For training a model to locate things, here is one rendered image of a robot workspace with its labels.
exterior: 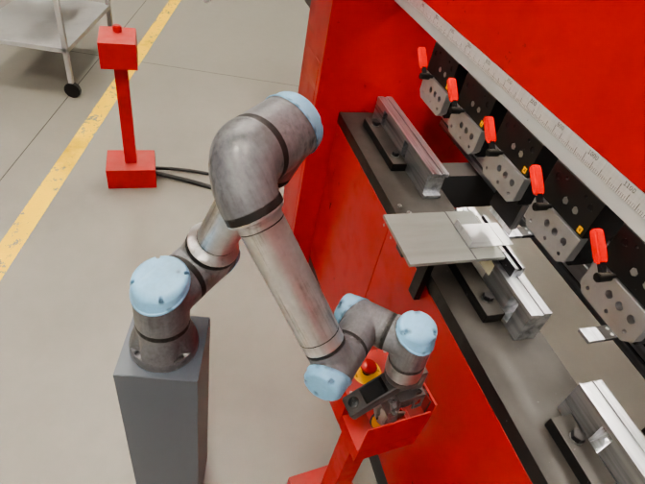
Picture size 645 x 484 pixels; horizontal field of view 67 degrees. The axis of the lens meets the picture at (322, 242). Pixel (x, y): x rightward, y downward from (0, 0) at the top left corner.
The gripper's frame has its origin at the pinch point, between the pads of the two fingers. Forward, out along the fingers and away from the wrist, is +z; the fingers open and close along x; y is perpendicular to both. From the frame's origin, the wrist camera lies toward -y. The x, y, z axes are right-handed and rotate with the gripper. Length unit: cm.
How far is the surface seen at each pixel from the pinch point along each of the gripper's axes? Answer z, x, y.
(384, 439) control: -0.7, -4.8, -0.7
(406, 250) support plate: -25.7, 26.2, 15.4
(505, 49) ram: -63, 47, 44
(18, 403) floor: 65, 72, -97
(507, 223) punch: -30, 24, 42
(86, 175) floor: 66, 208, -70
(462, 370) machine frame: -4.6, 3.2, 23.4
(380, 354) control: -4.3, 13.3, 6.3
